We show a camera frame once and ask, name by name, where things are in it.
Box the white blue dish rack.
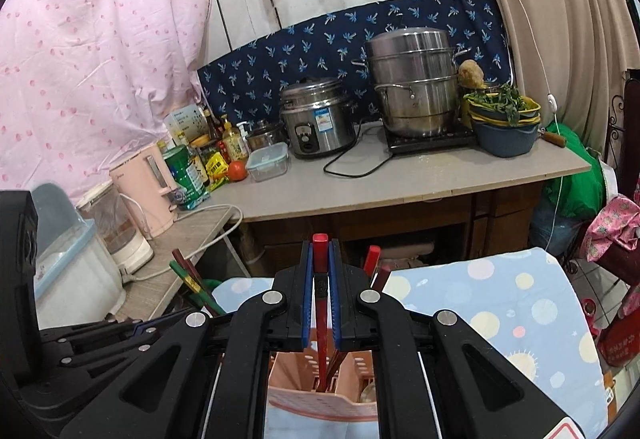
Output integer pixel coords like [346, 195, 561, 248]
[32, 183, 126, 329]

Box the green dark chopstick in holder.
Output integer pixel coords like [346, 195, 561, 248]
[169, 260, 226, 315]

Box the blue polka dot tablecloth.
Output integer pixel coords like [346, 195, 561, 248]
[211, 246, 612, 439]

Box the pink perforated utensil holder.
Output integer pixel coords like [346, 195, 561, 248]
[267, 350, 380, 422]

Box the red chopstick in holder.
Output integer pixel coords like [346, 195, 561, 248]
[363, 245, 382, 277]

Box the white food processor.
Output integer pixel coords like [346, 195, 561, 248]
[76, 180, 154, 274]

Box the red shopping bag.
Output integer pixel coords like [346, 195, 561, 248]
[597, 310, 639, 367]

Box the wooden counter shelf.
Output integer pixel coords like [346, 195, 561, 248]
[117, 124, 589, 320]

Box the green white bottle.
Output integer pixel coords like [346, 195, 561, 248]
[163, 145, 208, 210]

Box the pink electric kettle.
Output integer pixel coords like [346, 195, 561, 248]
[110, 143, 182, 240]

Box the yellow snack packet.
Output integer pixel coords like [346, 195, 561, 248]
[205, 152, 229, 192]

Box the red tomato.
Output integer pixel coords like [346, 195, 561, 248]
[227, 160, 248, 182]

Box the green bag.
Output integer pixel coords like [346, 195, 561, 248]
[542, 124, 605, 221]

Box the black induction cooker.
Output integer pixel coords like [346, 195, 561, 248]
[384, 122, 476, 156]

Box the pink floral bag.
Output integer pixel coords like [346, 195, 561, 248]
[579, 194, 639, 286]

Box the clear glass food container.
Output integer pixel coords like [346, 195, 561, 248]
[246, 142, 288, 182]

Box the yellow oil bottle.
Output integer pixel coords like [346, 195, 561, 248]
[221, 115, 248, 162]

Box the blue basin with vegetables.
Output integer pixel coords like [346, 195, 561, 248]
[463, 84, 541, 158]

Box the small lidded pot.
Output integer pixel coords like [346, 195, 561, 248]
[246, 119, 286, 152]

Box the silver rice cooker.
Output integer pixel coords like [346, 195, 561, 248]
[279, 78, 356, 159]

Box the stainless steel steamer pot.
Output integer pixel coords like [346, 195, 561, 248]
[352, 27, 461, 138]

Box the navy floral cloth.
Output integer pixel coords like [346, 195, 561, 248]
[198, 0, 511, 122]

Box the pink dotted cloth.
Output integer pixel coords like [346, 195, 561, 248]
[1, 0, 210, 198]

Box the beige curtain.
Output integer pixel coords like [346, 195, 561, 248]
[497, 0, 639, 151]

